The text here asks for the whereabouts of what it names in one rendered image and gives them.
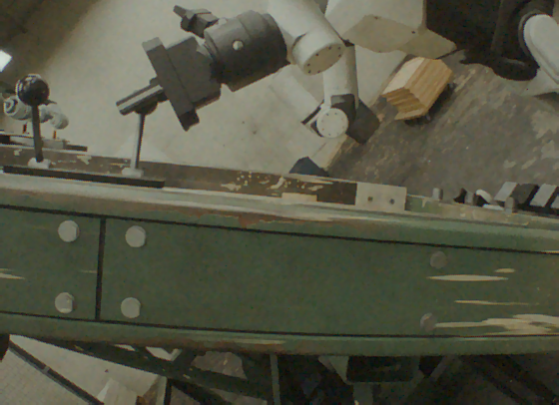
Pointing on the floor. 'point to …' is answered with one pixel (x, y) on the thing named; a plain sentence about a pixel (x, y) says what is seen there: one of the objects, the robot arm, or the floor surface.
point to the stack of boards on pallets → (119, 395)
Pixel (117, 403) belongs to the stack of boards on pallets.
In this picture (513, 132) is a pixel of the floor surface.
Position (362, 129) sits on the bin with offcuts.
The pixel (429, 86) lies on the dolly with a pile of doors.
